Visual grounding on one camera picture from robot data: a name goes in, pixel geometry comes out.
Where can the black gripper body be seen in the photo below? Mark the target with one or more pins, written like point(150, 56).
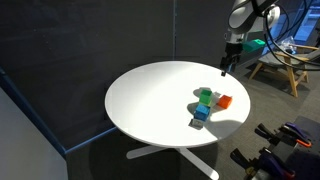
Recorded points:
point(232, 53)

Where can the orange cube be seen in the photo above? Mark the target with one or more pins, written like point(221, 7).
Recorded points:
point(225, 101)

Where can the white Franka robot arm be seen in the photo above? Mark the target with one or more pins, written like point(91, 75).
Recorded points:
point(246, 18)

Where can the green cube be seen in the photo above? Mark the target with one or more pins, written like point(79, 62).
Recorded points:
point(205, 96)

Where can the blue cube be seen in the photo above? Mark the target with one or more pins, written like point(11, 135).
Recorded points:
point(202, 112)

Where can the grey cube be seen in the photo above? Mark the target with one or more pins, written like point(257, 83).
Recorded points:
point(196, 124)

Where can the wooden armchair grey seat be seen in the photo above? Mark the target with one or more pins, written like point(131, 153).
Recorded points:
point(291, 63)

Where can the purple black spring clamp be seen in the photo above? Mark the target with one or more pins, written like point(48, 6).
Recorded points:
point(295, 135)
point(273, 163)

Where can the white table base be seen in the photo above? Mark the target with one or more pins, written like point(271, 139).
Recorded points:
point(196, 161)

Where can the black mounting platform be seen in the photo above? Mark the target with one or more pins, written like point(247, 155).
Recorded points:
point(310, 125)

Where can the perforated metal board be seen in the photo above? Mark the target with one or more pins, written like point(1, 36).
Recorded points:
point(305, 166)

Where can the blue partition base strip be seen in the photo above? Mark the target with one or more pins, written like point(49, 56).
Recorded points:
point(40, 128)

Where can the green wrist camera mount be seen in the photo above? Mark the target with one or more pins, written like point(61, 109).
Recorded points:
point(254, 45)

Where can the partition vertical post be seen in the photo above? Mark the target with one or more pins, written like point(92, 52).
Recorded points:
point(173, 30)

